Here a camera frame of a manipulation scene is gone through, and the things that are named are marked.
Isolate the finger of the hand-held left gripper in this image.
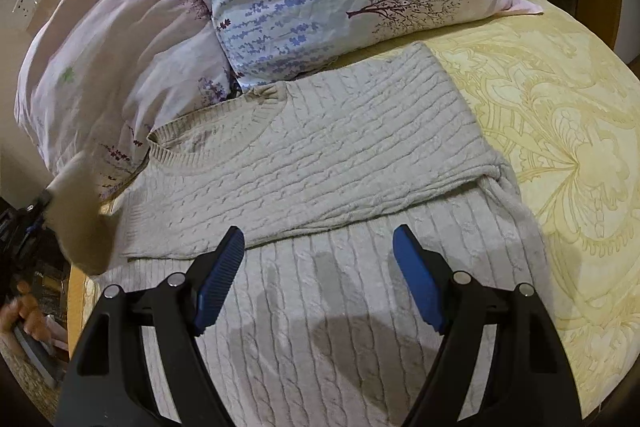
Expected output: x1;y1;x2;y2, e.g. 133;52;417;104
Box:
26;189;55;239

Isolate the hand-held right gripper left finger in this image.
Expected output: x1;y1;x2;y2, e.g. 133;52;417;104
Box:
52;225;246;427

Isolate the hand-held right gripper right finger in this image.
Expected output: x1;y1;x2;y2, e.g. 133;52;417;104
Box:
392;224;584;427

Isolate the beige cable-knit sweater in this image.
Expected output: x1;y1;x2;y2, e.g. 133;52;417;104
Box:
50;42;557;427

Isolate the person's left hand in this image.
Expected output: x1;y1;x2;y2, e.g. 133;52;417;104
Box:
0;282;46;339

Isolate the pink floral pillow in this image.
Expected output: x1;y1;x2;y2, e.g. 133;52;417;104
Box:
14;0;241;202

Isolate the yellow patterned bedsheet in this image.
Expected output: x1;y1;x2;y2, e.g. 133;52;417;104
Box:
427;0;640;413

